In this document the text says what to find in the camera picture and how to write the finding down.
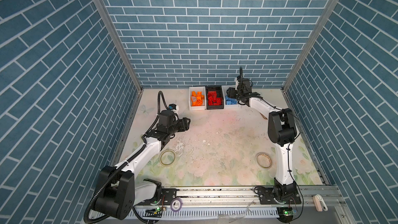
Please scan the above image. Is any blue lego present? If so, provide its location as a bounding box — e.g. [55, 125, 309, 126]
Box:
[225, 96, 238, 105]

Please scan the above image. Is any red lego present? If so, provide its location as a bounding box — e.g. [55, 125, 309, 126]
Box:
[207, 90, 222, 106]

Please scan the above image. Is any orange long lego chassis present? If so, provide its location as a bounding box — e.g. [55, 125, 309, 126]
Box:
[190, 91, 204, 107]

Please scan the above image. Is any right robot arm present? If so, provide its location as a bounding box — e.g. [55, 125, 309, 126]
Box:
[227, 75, 298, 203]

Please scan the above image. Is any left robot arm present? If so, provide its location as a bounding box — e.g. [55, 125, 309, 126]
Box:
[84, 109, 191, 224]

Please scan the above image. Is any right white bin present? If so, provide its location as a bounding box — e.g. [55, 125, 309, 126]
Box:
[221, 85, 241, 110]

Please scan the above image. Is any white bin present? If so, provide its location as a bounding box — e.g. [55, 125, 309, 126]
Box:
[221, 85, 241, 110]
[189, 87, 206, 111]

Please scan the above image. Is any black middle bin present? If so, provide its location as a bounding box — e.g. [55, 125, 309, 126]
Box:
[205, 86, 224, 110]

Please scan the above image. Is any left white bin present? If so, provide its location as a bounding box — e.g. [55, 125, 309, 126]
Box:
[189, 87, 206, 111]

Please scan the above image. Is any purple tape roll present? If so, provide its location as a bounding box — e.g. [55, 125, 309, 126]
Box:
[170, 198, 182, 213]

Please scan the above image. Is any white pink device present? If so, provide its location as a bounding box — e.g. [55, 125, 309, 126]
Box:
[313, 194, 328, 212]

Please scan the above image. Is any left black cable conduit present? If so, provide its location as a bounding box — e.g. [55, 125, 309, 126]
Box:
[83, 91, 170, 224]

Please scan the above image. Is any left tape ring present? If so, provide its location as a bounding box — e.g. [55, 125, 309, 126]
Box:
[159, 149, 177, 167]

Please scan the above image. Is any tape ring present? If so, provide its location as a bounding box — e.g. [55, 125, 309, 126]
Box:
[159, 149, 177, 167]
[255, 152, 273, 169]

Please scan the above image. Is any right tape ring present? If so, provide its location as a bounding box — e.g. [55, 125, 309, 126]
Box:
[255, 152, 273, 169]

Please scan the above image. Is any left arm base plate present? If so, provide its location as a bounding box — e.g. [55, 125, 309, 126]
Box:
[135, 188, 177, 206]

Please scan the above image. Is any metal front rail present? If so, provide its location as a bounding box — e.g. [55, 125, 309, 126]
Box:
[124, 186, 354, 224]

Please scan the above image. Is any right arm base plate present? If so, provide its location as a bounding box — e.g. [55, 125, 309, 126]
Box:
[253, 185, 302, 205]

